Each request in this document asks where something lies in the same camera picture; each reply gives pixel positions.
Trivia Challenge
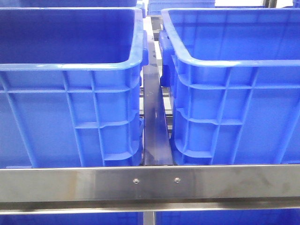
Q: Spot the left blue plastic crate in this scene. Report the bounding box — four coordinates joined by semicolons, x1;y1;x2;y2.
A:
0;7;148;169

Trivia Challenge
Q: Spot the blue plastic crate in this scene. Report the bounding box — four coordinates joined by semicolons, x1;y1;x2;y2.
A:
0;7;148;169
159;8;300;165

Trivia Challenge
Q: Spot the right blue plastic crate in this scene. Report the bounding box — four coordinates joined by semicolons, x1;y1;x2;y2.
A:
159;8;300;165

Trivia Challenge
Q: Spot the rear blue crate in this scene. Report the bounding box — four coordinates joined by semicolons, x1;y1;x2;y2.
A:
147;0;216;15

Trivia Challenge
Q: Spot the lower left blue crate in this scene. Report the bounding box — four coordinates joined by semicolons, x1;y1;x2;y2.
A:
0;212;143;225

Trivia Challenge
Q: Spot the lower right blue crate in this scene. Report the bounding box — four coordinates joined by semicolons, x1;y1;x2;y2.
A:
156;209;300;225

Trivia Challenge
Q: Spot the steel centre divider rail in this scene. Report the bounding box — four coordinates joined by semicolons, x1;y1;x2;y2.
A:
143;16;173;166

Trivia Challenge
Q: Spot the right rail screw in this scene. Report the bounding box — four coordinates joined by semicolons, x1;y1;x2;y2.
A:
174;177;181;183

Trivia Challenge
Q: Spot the steel front rack rail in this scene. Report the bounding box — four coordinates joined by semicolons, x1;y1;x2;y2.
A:
0;165;300;215

